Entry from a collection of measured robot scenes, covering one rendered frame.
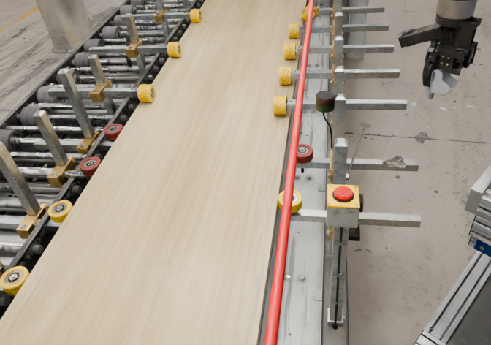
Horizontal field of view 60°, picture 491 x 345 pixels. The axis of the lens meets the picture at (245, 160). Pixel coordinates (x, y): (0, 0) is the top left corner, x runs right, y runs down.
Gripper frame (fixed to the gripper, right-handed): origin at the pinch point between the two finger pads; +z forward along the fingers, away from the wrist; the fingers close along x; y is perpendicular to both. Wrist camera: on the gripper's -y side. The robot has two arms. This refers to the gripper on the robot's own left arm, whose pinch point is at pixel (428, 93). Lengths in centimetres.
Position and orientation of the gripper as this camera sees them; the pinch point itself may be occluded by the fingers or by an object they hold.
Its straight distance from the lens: 115.1
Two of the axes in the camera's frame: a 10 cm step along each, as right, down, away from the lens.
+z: 1.0, 7.7, 6.3
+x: 7.0, -5.1, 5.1
